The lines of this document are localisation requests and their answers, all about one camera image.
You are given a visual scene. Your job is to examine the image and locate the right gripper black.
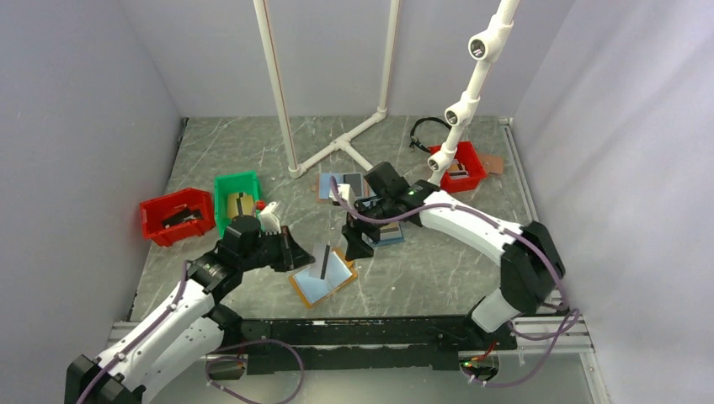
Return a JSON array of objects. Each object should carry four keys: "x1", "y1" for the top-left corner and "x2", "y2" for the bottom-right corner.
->
[{"x1": 342, "y1": 196, "x2": 396, "y2": 263}]

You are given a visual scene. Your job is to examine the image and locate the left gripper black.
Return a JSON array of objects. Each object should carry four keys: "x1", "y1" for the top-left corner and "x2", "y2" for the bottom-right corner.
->
[{"x1": 239, "y1": 226, "x2": 314, "y2": 272}]

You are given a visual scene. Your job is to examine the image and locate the light grey striped card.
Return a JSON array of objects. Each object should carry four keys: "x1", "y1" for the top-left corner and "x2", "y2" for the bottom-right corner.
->
[{"x1": 311, "y1": 242, "x2": 332, "y2": 280}]

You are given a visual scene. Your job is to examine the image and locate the orange card holder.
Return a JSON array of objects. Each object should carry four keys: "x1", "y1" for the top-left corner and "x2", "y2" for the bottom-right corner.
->
[{"x1": 290, "y1": 246, "x2": 358, "y2": 308}]

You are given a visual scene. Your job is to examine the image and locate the beige striped credit card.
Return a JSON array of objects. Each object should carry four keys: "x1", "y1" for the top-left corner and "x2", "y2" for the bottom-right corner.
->
[{"x1": 235, "y1": 193, "x2": 255, "y2": 216}]

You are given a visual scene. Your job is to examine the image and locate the dark grey credit card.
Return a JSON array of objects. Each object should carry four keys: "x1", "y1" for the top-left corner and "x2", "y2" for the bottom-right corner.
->
[{"x1": 161, "y1": 207, "x2": 203, "y2": 228}]

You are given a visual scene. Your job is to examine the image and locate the grey striped credit card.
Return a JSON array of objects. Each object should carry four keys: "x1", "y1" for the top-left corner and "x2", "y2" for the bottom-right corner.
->
[{"x1": 447, "y1": 162, "x2": 469, "y2": 180}]

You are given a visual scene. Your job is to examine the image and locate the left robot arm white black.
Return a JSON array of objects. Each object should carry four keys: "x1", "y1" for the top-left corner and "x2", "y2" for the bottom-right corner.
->
[{"x1": 63, "y1": 215, "x2": 315, "y2": 403}]

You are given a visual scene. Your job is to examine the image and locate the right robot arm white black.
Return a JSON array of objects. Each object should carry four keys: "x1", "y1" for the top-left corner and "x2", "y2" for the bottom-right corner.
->
[{"x1": 329, "y1": 162, "x2": 566, "y2": 349}]

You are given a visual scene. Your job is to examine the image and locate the blue open card holder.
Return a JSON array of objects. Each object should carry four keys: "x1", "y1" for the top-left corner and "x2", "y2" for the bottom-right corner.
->
[{"x1": 363, "y1": 222, "x2": 404, "y2": 247}]

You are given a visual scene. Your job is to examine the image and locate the beige card in green bin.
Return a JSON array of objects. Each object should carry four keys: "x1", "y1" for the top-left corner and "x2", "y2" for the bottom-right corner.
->
[{"x1": 226, "y1": 192, "x2": 242, "y2": 219}]

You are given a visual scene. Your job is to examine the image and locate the brown flat card holder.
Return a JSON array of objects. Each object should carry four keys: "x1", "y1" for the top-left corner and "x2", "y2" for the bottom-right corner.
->
[{"x1": 479, "y1": 154, "x2": 504, "y2": 175}]

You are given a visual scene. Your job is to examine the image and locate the green plastic bin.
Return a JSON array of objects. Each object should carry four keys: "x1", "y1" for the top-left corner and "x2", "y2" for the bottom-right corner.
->
[{"x1": 214, "y1": 171, "x2": 261, "y2": 238}]

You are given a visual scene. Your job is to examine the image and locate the left red plastic bin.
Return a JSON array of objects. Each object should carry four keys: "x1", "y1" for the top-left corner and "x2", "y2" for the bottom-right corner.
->
[{"x1": 139, "y1": 188, "x2": 216, "y2": 247}]

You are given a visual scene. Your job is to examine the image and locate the red plastic bin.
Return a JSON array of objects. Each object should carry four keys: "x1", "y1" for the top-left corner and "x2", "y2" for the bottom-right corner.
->
[
  {"x1": 139, "y1": 188, "x2": 216, "y2": 247},
  {"x1": 428, "y1": 141, "x2": 487, "y2": 194}
]

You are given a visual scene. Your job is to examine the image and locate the right red plastic bin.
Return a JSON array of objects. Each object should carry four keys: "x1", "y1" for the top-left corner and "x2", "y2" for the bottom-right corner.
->
[{"x1": 428, "y1": 141, "x2": 487, "y2": 194}]

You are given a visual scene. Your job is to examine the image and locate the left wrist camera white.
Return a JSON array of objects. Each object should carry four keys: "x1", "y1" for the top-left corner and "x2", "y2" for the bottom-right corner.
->
[{"x1": 255, "y1": 200, "x2": 282, "y2": 233}]

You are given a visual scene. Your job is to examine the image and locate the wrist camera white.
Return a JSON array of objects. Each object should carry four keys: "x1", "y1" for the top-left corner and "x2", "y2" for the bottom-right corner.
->
[
  {"x1": 331, "y1": 183, "x2": 356, "y2": 209},
  {"x1": 255, "y1": 200, "x2": 282, "y2": 233}
]

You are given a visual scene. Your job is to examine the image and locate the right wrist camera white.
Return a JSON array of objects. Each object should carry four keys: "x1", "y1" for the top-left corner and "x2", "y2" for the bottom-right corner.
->
[{"x1": 331, "y1": 183, "x2": 356, "y2": 209}]

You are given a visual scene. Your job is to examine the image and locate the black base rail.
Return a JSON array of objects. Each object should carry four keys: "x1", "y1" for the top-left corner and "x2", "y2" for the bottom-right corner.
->
[{"x1": 213, "y1": 315, "x2": 517, "y2": 375}]

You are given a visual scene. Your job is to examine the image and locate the white pvc pipe frame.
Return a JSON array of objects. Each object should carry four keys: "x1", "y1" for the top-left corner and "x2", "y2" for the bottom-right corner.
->
[{"x1": 253, "y1": 0, "x2": 401, "y2": 178}]

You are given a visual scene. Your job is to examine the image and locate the black cable loop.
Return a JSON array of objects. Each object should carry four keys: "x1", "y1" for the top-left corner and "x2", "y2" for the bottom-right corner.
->
[{"x1": 409, "y1": 117, "x2": 453, "y2": 154}]

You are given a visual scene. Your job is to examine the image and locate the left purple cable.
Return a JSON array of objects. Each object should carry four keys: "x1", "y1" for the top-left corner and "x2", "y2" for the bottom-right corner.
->
[{"x1": 75, "y1": 258, "x2": 305, "y2": 404}]

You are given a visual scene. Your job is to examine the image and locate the white pvc camera mast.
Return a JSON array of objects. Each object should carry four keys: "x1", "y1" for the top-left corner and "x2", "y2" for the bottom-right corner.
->
[{"x1": 428, "y1": 0, "x2": 520, "y2": 185}]

